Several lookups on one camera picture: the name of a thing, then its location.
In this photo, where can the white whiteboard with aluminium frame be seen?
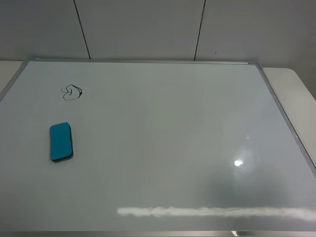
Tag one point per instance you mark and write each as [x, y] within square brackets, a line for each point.
[161, 149]

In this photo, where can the black marker scribble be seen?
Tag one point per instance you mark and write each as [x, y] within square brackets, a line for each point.
[71, 92]

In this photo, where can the blue whiteboard eraser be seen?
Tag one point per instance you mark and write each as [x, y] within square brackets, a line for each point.
[61, 143]

